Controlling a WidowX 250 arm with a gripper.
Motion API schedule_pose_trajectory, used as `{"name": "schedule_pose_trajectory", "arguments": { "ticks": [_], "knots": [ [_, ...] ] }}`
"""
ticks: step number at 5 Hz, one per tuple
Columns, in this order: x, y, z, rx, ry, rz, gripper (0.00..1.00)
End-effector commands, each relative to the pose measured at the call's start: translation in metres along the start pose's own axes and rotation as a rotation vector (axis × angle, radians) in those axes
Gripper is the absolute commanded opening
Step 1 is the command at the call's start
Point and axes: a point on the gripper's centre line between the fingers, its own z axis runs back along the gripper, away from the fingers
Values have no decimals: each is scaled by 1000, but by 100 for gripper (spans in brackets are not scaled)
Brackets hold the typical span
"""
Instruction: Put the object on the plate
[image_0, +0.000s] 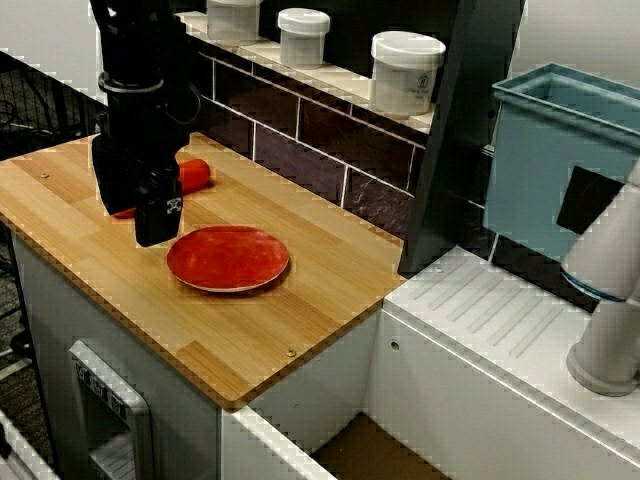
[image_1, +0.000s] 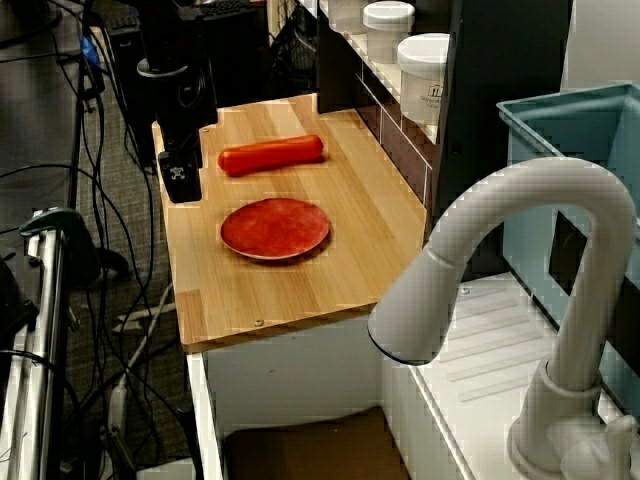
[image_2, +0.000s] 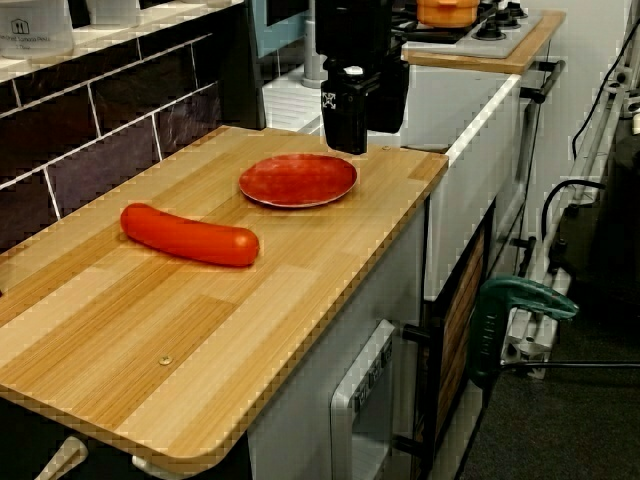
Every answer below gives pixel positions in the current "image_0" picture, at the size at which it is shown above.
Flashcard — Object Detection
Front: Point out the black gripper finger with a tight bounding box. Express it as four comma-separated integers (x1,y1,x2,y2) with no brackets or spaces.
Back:
101,192,137,218
134,172,185,249

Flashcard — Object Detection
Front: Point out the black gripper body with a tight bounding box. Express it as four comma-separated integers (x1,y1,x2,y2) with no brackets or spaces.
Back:
91,130,181,201

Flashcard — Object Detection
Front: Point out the red toy sausage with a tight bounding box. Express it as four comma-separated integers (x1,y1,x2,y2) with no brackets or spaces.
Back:
112,158,212,222

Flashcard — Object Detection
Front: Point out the red round plate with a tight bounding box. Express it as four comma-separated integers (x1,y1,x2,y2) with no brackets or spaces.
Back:
166,225,291,294

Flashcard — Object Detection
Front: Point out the tiled backsplash with cream shelf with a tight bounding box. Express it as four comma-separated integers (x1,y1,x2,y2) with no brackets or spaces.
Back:
174,9,451,239

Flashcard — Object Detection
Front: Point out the plain white lidded jar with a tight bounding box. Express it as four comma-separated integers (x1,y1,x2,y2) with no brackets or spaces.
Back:
277,8,332,69
206,0,264,47

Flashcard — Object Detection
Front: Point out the grey toy dishwasher panel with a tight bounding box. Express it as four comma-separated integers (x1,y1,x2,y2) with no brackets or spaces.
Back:
68,339,154,480

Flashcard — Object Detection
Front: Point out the white jar with printed label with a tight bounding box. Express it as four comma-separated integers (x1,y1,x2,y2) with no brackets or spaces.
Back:
370,30,447,118

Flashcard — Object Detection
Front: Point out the white toy kitchen cabinet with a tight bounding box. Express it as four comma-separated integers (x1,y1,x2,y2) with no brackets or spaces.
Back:
9,219,640,480

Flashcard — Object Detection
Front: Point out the light blue plastic bin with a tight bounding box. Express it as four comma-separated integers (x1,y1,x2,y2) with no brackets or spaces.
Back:
483,62,640,267

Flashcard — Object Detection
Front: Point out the white curved faucet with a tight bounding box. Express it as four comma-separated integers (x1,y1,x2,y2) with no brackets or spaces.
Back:
559,159,640,397

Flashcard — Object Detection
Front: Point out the black wire mesh panel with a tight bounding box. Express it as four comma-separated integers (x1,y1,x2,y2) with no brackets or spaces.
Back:
0,49,104,157

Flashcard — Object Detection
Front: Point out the silver metal rail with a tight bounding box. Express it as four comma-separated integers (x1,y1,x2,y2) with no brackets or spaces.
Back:
0,408,62,480

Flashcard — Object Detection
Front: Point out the black upright post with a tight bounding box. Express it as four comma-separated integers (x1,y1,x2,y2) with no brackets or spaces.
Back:
398,0,527,275

